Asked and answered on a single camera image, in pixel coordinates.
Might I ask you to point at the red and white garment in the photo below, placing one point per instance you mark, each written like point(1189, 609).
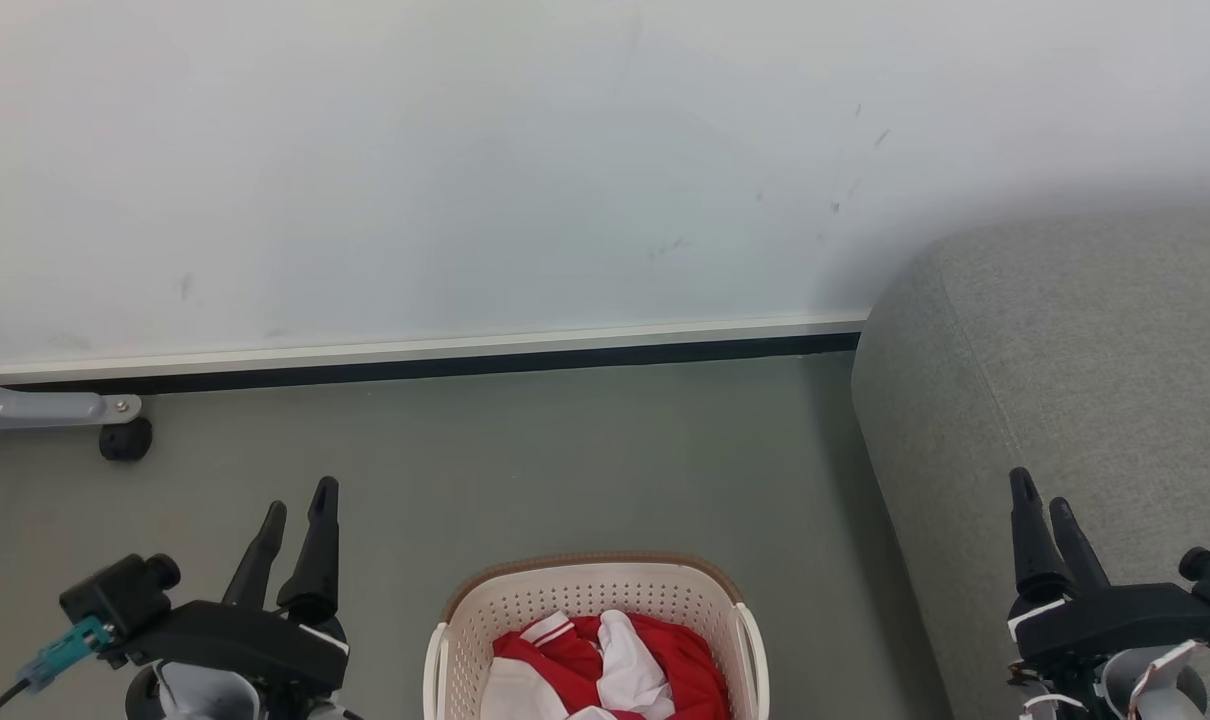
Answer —
point(665, 660)

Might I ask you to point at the grey fabric sofa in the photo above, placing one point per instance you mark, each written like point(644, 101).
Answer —
point(1085, 380)

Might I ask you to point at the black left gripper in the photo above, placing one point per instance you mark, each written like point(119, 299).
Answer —
point(235, 640)

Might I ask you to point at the black caster wheel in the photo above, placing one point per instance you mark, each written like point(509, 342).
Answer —
point(125, 441)

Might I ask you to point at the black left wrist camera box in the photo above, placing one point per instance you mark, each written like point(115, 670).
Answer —
point(120, 595)

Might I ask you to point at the grey metal stand leg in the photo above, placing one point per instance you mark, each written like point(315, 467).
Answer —
point(35, 408)

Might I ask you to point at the white and black baseboard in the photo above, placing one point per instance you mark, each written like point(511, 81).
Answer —
point(415, 358)

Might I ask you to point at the teal left camera connector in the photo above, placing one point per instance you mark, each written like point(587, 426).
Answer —
point(65, 652)

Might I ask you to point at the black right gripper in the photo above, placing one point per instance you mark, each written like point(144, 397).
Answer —
point(1115, 620)

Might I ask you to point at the beige plastic laundry basket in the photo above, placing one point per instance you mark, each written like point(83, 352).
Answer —
point(585, 590)

